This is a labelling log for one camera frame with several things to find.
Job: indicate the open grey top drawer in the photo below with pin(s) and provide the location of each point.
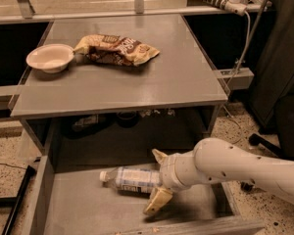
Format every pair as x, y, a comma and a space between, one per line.
69, 199

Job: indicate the black floor frame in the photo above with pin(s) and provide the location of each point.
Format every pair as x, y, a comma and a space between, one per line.
15, 186

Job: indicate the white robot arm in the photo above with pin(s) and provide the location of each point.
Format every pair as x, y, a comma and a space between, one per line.
214, 161

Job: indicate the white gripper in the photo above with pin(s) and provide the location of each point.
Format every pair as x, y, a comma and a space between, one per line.
169, 172

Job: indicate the yellow brown chip bag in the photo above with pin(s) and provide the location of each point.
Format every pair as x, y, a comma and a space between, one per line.
115, 50

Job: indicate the blue label plastic bottle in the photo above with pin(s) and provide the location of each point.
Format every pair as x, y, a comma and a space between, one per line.
137, 180

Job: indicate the white bowl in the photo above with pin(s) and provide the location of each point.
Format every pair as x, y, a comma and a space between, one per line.
50, 58

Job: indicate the white power strip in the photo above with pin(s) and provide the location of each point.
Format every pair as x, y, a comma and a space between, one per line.
232, 6

